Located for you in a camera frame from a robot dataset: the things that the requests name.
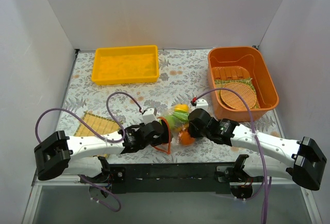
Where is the orange fake tangerine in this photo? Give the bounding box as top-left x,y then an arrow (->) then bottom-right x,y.
178,130 -> 195,146

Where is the clear zip top bag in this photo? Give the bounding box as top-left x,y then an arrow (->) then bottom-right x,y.
157,106 -> 189,154

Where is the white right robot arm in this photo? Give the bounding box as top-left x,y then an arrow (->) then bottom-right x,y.
188,108 -> 327,191

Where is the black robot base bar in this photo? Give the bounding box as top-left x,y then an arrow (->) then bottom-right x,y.
79,162 -> 263,195

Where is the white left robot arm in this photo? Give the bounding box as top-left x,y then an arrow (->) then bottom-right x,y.
34,120 -> 170,183

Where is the green fake pepper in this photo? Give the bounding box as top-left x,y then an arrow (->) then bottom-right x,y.
172,111 -> 189,122

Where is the light green fake apple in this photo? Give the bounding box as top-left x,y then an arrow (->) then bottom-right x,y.
164,115 -> 177,130

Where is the yellow fake lemon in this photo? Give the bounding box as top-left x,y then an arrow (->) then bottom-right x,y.
174,104 -> 189,113

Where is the round woven bamboo basket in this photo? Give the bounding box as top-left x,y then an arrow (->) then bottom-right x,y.
220,82 -> 257,110

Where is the green bamboo mat in tub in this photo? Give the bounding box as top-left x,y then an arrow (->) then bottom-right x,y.
214,78 -> 259,110

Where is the square bamboo mat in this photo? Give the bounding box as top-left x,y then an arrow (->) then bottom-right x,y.
74,111 -> 120,136

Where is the yellow plastic tray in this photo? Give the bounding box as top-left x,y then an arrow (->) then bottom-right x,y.
91,45 -> 159,85

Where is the orange plastic tub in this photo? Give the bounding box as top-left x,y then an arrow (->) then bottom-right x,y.
207,46 -> 279,120

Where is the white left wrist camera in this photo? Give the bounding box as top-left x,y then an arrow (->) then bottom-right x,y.
142,108 -> 157,124

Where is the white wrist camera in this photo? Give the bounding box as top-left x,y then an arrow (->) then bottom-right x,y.
195,99 -> 209,111
142,108 -> 157,124

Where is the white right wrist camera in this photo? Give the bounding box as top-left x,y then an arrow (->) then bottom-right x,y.
195,99 -> 209,111

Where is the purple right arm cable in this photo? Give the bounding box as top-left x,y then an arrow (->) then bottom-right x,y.
191,88 -> 272,224

